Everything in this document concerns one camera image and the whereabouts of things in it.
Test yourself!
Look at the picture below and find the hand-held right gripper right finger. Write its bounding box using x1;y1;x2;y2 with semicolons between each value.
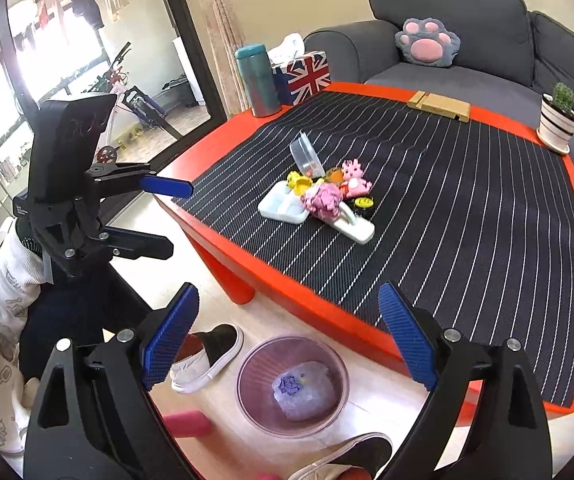
377;281;552;480

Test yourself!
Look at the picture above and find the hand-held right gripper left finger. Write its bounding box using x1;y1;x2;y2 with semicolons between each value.
23;282;203;480

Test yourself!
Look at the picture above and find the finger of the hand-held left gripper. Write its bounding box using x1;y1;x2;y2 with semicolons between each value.
100;225;174;261
84;160;194;201

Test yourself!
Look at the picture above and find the pink translucent waste bin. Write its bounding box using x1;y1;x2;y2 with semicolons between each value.
236;336;350;436

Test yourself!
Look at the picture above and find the pink dragon toy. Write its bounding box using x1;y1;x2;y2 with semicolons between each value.
339;159;372;198

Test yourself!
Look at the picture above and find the person's left forearm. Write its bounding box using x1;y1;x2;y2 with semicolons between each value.
0;220;48;321

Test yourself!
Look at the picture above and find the black and white slip-on shoe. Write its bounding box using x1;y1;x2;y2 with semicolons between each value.
169;324;244;395
287;432;393;480

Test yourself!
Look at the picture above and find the pink cylinder object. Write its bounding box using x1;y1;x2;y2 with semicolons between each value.
163;410;213;442

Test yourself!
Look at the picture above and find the bicycle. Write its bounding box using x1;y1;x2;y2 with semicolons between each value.
92;42;188;161

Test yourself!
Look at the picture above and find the person's leg in dark trousers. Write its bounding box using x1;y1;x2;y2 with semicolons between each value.
20;270;158;381

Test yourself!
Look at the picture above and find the purple and white plastic packet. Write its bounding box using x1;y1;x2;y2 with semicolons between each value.
271;362;340;422

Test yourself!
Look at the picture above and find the white flat plastic tray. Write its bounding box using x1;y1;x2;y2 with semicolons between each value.
324;207;375;246

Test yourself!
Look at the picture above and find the yellow toy figure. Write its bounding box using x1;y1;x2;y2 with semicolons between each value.
287;171;318;196

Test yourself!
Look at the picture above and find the black white-striped table mat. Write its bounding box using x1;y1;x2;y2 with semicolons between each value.
171;89;574;408

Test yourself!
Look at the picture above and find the teal thermos bottle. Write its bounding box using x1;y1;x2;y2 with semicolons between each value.
234;43;282;118

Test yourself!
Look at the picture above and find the clear plastic container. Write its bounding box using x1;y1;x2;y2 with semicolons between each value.
289;132;325;178

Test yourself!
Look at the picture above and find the pink crumpled flower toy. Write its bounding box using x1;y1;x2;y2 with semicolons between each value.
301;182;344;221

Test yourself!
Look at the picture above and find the dark hanging garment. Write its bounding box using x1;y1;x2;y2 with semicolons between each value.
70;0;104;28

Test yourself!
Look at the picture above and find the beige curtain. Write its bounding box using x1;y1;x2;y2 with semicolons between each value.
194;0;245;116

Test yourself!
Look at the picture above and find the flag-print tissue box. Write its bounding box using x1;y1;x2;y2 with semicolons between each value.
271;50;332;106

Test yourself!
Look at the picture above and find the white tissue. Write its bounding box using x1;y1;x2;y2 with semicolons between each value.
269;33;308;63

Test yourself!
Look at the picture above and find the wooden phone stand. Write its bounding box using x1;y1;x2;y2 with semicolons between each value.
407;90;470;123

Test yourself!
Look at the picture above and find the potted cactus in striped pot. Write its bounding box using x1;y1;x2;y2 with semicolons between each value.
537;82;574;155

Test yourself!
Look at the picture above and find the grey pink paw cushion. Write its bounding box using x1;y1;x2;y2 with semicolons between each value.
394;17;462;69

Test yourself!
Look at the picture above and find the grey sofa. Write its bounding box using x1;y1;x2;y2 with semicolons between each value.
303;0;574;241

